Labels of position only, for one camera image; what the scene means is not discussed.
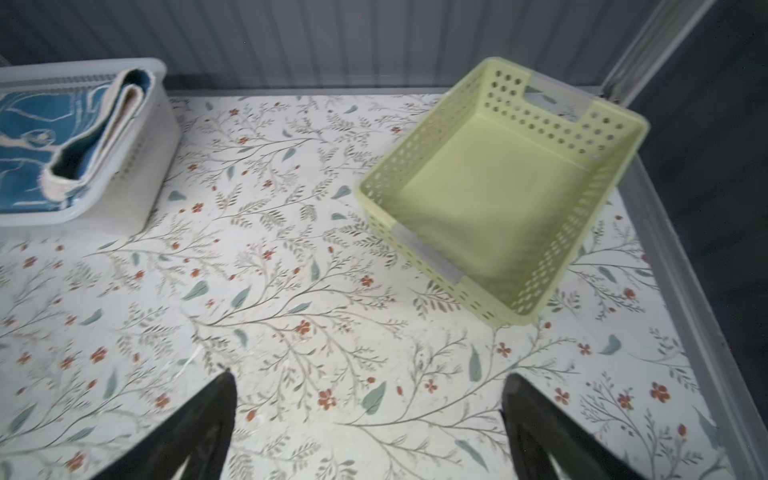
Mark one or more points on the white plastic laundry basket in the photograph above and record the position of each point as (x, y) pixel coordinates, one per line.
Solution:
(120, 197)

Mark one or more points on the green plastic towel basket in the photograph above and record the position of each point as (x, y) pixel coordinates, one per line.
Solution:
(492, 194)

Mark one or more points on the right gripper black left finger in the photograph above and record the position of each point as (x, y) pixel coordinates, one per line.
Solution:
(193, 443)

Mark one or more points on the blue white towel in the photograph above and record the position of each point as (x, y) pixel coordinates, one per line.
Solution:
(54, 143)

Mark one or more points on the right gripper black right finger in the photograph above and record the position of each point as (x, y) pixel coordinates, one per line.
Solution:
(541, 436)

